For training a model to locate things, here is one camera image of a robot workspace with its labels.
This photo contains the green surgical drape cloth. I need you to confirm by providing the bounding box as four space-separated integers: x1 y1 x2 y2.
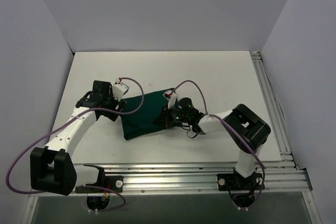
121 90 174 141

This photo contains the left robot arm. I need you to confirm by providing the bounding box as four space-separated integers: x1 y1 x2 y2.
30 80 129 196

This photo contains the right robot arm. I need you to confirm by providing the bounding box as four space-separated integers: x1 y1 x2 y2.
153 98 271 189

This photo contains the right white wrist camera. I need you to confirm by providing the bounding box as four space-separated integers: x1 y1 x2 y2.
163 90 177 109

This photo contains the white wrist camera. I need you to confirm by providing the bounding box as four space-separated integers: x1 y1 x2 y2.
163 90 177 109
112 82 129 101

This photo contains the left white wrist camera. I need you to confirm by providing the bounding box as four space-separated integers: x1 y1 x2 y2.
112 82 129 101

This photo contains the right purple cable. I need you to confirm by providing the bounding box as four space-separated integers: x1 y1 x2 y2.
167 79 267 208

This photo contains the purple cable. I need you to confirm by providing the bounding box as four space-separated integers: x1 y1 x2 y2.
5 77 144 212
167 79 267 208

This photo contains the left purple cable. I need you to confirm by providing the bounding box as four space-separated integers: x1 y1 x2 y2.
5 77 144 212

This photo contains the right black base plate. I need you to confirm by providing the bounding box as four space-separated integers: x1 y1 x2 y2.
216 172 265 191

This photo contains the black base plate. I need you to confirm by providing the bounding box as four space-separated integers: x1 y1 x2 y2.
216 172 265 191
75 175 124 194

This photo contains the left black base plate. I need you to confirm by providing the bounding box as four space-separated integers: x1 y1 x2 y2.
75 175 124 194

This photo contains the aluminium rail frame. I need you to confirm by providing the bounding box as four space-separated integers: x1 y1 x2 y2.
20 50 321 224

